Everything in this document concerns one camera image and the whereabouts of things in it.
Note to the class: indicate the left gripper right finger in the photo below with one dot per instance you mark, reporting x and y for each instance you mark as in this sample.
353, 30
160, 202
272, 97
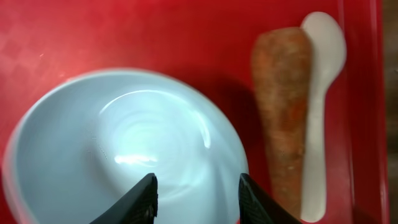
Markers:
257, 207

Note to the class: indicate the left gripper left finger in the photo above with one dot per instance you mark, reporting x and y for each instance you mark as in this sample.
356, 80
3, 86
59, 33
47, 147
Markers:
138, 206

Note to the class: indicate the small light blue bowl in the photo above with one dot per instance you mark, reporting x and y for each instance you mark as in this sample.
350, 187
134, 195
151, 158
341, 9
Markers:
84, 144

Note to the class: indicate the carrot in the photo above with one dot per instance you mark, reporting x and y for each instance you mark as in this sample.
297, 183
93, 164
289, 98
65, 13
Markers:
281, 65

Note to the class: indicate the white plastic spoon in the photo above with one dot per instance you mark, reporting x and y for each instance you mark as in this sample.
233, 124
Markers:
329, 57

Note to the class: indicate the red serving tray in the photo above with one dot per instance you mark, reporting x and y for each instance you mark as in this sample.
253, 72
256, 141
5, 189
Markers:
207, 44

